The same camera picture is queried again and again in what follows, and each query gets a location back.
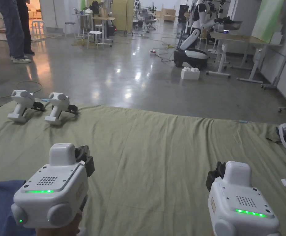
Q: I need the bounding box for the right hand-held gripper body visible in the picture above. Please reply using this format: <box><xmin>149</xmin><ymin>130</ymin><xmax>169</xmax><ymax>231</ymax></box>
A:
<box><xmin>205</xmin><ymin>161</ymin><xmax>281</xmax><ymax>236</ymax></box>

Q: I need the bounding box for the white foam block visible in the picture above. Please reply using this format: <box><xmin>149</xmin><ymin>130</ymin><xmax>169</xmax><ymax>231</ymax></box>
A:
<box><xmin>181</xmin><ymin>66</ymin><xmax>200</xmax><ymax>80</ymax></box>

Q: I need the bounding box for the white and black robot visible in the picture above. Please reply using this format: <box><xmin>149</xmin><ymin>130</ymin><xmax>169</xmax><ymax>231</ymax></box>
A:
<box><xmin>173</xmin><ymin>0</ymin><xmax>244</xmax><ymax>68</ymax></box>

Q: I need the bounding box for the desk with white legs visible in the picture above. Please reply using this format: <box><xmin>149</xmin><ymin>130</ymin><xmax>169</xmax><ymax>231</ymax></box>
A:
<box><xmin>92</xmin><ymin>16</ymin><xmax>116</xmax><ymax>48</ymax></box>

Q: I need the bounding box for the wooden table with white legs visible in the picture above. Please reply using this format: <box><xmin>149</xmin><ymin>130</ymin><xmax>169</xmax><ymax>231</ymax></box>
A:
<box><xmin>206</xmin><ymin>31</ymin><xmax>285</xmax><ymax>83</ymax></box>

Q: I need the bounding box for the bed with pale green sheet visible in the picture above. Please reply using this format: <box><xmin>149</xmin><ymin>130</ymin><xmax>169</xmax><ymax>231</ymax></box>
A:
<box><xmin>0</xmin><ymin>100</ymin><xmax>286</xmax><ymax>236</ymax></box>

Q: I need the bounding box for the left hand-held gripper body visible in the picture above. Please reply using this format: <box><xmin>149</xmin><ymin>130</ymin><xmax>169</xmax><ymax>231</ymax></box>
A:
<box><xmin>10</xmin><ymin>143</ymin><xmax>95</xmax><ymax>230</ymax></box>

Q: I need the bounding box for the person's left hand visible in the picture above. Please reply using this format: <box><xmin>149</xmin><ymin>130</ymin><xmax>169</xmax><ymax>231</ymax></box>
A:
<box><xmin>35</xmin><ymin>213</ymin><xmax>82</xmax><ymax>236</ymax></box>

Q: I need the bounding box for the spare white hand-held gripper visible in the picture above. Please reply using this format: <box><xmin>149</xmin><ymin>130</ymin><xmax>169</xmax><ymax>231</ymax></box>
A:
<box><xmin>44</xmin><ymin>92</ymin><xmax>79</xmax><ymax>127</ymax></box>
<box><xmin>7</xmin><ymin>89</ymin><xmax>45</xmax><ymax>124</ymax></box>

